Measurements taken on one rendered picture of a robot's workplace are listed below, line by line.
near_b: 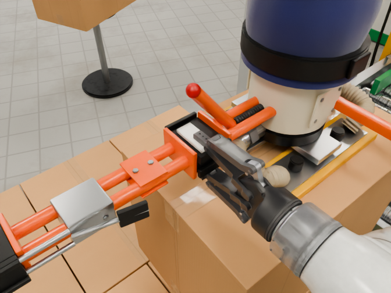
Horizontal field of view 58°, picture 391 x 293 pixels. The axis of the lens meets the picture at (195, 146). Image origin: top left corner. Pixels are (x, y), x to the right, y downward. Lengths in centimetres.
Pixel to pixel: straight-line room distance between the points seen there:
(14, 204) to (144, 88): 164
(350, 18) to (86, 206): 47
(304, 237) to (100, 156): 120
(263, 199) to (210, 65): 267
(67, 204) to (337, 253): 36
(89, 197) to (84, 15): 186
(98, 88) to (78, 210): 239
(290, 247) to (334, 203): 28
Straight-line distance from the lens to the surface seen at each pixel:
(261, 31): 62
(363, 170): 83
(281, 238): 48
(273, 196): 50
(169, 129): 61
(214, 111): 58
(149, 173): 55
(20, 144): 261
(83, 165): 154
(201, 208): 68
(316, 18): 58
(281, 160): 76
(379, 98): 205
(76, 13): 234
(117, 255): 126
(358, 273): 46
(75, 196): 54
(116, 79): 295
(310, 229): 48
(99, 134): 251
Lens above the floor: 162
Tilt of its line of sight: 44 degrees down
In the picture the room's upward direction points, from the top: straight up
